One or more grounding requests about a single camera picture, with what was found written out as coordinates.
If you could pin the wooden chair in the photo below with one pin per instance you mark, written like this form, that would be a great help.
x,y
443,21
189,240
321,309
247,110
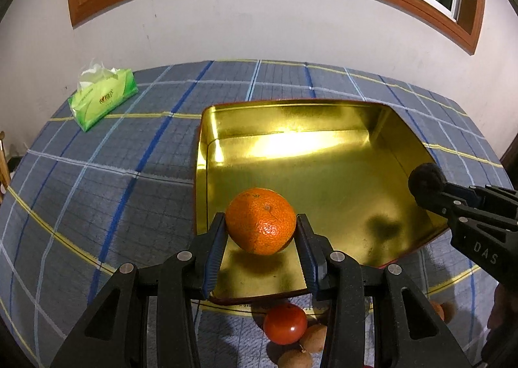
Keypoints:
x,y
3,167

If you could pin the red tomato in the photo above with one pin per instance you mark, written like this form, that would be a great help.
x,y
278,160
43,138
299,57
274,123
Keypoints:
x,y
285,324

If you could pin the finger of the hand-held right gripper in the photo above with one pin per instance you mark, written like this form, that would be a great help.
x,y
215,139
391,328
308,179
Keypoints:
x,y
475,197
441,206

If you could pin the green tissue pack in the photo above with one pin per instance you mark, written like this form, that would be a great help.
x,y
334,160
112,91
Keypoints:
x,y
103,99

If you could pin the small orange kumquat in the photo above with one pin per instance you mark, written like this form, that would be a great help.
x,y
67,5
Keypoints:
x,y
438,310

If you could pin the gold metal tin tray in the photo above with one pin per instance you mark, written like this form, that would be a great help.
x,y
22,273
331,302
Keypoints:
x,y
323,173

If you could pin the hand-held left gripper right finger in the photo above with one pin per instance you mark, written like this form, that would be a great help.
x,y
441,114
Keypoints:
x,y
308,260

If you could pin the brown longan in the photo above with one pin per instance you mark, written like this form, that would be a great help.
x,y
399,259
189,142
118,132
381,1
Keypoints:
x,y
294,359
313,337
448,310

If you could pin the large orange mandarin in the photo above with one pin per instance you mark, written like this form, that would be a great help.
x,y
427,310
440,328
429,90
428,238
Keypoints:
x,y
261,221

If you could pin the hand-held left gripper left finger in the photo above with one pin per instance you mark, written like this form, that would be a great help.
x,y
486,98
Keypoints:
x,y
214,258

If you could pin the blue plaid tablecloth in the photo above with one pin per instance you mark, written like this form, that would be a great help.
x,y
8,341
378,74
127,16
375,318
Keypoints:
x,y
121,206

